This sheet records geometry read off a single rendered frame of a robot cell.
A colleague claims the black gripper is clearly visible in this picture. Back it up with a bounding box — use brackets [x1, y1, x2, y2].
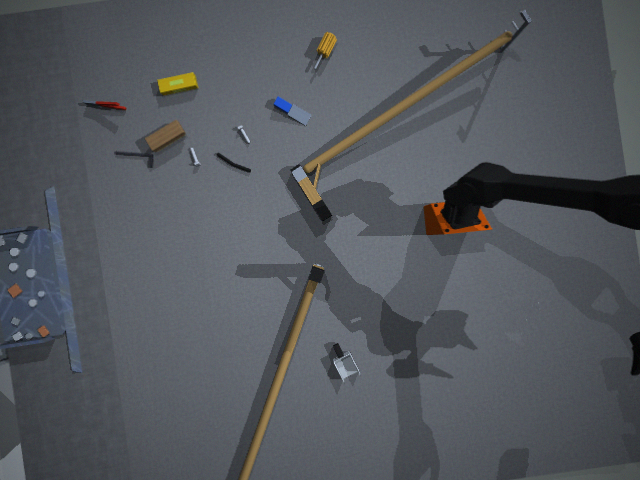
[629, 332, 640, 376]

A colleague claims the yellow-handled screwdriver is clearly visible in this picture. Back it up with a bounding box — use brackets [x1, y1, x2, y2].
[314, 32, 337, 70]

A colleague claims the silver metal bolt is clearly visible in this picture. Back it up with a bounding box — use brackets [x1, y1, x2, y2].
[191, 148, 201, 166]
[238, 125, 250, 143]

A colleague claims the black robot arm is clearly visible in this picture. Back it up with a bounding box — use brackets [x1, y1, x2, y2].
[440, 163, 640, 230]

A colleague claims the long scraper with wooden handle and black blade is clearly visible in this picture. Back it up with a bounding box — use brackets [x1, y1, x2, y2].
[238, 264, 324, 480]

